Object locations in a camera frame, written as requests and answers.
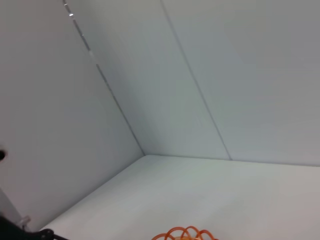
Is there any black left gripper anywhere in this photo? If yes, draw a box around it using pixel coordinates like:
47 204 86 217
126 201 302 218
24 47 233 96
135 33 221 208
0 215 69 240

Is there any black round wall fixture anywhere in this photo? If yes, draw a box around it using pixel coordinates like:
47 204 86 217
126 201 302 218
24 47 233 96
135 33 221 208
0 144 9 162

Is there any orange plastic wire basket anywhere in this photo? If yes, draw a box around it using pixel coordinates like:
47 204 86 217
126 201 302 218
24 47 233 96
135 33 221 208
151 225 221 240

